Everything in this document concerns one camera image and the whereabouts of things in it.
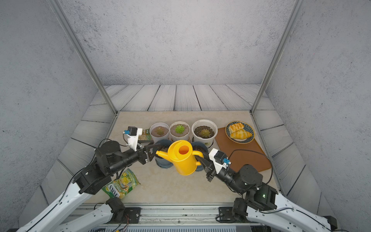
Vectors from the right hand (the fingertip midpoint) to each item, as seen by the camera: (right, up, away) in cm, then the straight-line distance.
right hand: (200, 153), depth 55 cm
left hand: (-17, +2, +7) cm, 19 cm away
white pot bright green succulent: (-11, +7, +38) cm, 40 cm away
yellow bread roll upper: (+29, +9, +49) cm, 58 cm away
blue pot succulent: (-21, -13, +33) cm, 41 cm away
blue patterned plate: (+38, +8, +52) cm, 65 cm away
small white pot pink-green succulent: (-24, +6, +38) cm, 46 cm away
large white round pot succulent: (+6, +6, +38) cm, 39 cm away
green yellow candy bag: (-43, -24, +24) cm, 54 cm away
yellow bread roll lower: (+32, +4, +44) cm, 54 cm away
